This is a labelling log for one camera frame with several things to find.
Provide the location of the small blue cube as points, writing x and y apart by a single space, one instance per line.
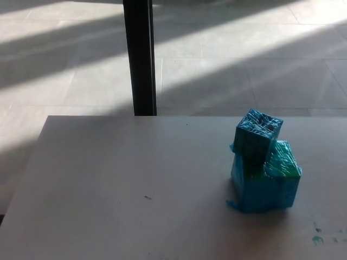
253 140

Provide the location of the large blue wrapped cube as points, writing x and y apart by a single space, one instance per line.
268 192

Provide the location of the black vertical pillar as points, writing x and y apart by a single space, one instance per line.
140 57

